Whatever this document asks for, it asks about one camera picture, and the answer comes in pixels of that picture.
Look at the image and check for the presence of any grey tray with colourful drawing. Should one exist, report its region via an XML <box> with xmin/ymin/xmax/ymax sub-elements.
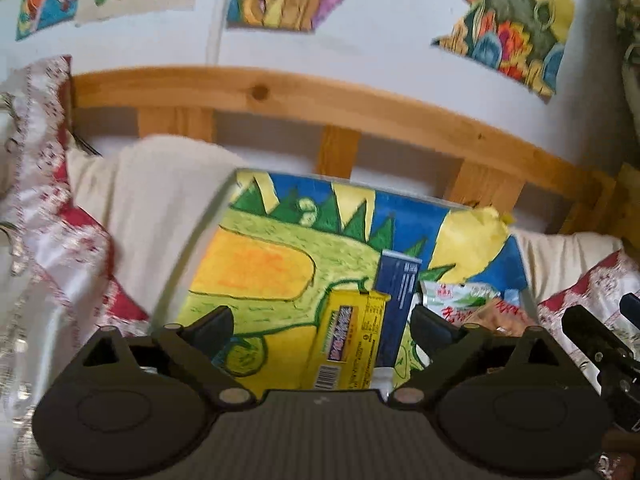
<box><xmin>177</xmin><ymin>170</ymin><xmax>528</xmax><ymax>393</ymax></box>

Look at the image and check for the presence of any landscape flowers wall drawing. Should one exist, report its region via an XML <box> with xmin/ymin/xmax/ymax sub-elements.
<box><xmin>432</xmin><ymin>0</ymin><xmax>575</xmax><ymax>101</ymax></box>

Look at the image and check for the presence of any clear rice cake snack packet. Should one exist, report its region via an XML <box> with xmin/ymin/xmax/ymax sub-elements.
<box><xmin>463</xmin><ymin>298</ymin><xmax>536</xmax><ymax>337</ymax></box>

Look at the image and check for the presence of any dark blue snack box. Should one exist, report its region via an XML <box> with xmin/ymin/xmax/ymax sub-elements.
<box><xmin>374</xmin><ymin>249</ymin><xmax>422</xmax><ymax>367</ymax></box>

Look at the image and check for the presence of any yellow snack bar wrapper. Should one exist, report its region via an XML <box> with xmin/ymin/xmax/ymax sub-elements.
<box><xmin>300</xmin><ymin>290</ymin><xmax>390</xmax><ymax>391</ymax></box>

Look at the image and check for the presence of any green white snack packet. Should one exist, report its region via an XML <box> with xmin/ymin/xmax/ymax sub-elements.
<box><xmin>420</xmin><ymin>281</ymin><xmax>500</xmax><ymax>325</ymax></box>

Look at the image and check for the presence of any wooden sofa frame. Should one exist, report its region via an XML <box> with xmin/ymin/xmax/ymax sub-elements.
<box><xmin>72</xmin><ymin>66</ymin><xmax>639</xmax><ymax>246</ymax></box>

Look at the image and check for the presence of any floral satin sofa cover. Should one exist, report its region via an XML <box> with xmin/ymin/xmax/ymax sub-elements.
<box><xmin>1</xmin><ymin>55</ymin><xmax>149</xmax><ymax>479</ymax></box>

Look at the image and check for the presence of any white wall pipe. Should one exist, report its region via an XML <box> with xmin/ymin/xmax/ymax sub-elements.
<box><xmin>205</xmin><ymin>0</ymin><xmax>230</xmax><ymax>65</ymax></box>

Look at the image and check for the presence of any cream cushion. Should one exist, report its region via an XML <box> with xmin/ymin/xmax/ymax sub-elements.
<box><xmin>66</xmin><ymin>134</ymin><xmax>246</xmax><ymax>321</ymax></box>

